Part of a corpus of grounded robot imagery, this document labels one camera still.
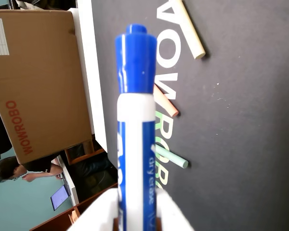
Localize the orange chalk stick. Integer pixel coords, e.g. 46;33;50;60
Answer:
153;84;180;118

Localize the blue dry erase marker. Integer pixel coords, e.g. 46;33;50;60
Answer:
114;23;165;231

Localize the green chalk stick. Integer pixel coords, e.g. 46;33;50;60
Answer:
155;144;189;169

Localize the person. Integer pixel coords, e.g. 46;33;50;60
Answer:
0;154;65;184

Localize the cardboard box WOWROBO print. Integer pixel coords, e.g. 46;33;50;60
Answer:
0;9;95;165

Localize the white desk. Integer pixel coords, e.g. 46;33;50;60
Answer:
52;155;80;206

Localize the yellow chalk stick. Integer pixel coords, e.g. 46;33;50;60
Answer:
173;0;206;60

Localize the brown wooden shelf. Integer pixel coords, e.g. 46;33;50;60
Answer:
29;182;119;231

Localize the open laptop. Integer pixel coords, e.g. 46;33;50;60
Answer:
50;184;72;212

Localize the grey WOWROBO mat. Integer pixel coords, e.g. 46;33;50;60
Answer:
90;0;289;231

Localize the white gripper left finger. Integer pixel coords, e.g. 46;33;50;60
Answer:
66;188;121;231

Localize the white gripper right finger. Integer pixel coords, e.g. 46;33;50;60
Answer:
156;191;196;231

